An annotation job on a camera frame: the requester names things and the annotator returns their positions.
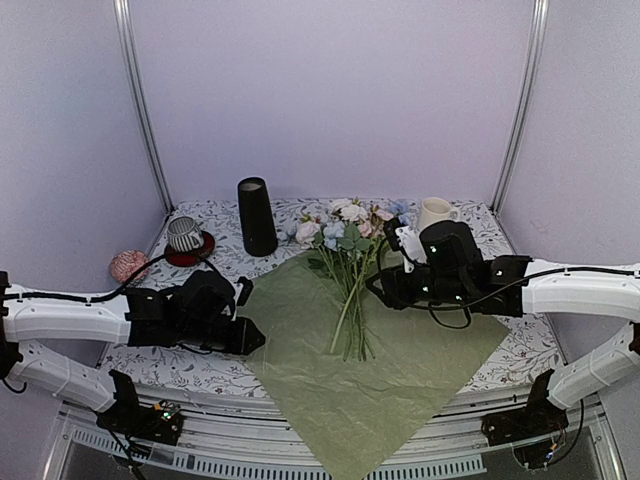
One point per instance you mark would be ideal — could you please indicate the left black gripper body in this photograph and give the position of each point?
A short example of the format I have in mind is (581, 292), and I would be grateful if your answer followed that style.
(200, 334)

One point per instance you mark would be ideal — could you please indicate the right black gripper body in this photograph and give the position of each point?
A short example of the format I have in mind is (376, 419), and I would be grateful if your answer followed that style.
(443, 289)

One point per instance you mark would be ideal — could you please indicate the peach paper flower bouquet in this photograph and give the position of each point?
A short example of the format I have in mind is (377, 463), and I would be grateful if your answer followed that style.
(347, 239)

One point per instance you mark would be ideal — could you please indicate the green and peach wrapping paper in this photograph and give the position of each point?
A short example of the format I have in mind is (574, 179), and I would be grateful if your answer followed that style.
(353, 414)

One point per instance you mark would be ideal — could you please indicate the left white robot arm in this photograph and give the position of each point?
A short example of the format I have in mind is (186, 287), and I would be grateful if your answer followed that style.
(33, 323)

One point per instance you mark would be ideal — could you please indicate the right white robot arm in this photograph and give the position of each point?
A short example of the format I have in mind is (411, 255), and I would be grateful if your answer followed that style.
(601, 304)

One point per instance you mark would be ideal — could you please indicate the black cylindrical vase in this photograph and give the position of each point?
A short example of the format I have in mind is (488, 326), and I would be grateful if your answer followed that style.
(256, 217)

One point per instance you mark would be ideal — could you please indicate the red round coaster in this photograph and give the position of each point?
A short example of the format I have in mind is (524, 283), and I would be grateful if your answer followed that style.
(193, 257)

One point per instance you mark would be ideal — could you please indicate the cream ceramic mug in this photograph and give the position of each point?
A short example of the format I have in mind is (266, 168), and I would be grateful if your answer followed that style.
(434, 210)

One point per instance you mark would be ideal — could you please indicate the striped black white cup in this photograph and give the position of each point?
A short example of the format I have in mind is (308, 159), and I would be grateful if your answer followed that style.
(184, 234)

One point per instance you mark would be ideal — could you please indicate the floral patterned tablecloth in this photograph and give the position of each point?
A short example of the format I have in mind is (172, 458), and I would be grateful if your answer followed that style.
(529, 349)

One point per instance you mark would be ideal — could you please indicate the pink patterned ball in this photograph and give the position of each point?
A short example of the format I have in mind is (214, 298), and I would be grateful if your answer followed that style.
(126, 263)

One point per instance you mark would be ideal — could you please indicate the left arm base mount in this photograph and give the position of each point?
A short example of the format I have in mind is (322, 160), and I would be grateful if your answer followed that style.
(160, 423)

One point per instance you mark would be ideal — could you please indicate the aluminium front rail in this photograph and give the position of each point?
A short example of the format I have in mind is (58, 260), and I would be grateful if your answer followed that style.
(228, 437)

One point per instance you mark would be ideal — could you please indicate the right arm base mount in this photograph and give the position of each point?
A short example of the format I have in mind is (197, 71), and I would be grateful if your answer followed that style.
(536, 418)

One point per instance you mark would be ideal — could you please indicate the right aluminium frame post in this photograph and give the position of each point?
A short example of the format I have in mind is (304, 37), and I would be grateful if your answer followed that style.
(532, 62)

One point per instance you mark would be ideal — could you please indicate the aluminium frame post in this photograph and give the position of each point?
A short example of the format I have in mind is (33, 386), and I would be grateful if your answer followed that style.
(532, 62)
(125, 30)

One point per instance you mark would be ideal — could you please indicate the left aluminium frame post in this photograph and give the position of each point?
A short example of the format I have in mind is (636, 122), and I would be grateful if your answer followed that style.
(125, 30)

